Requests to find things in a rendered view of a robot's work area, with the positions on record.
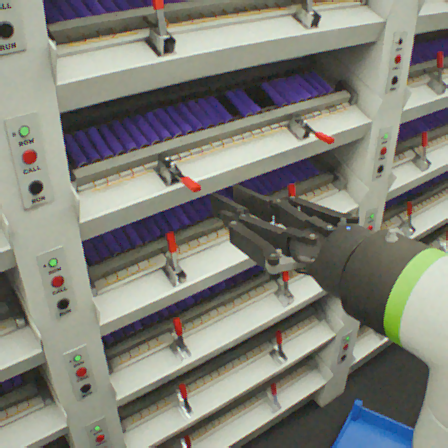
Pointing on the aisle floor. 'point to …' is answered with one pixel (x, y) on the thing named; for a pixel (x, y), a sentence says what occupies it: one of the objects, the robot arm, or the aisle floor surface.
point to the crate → (372, 431)
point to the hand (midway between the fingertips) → (240, 207)
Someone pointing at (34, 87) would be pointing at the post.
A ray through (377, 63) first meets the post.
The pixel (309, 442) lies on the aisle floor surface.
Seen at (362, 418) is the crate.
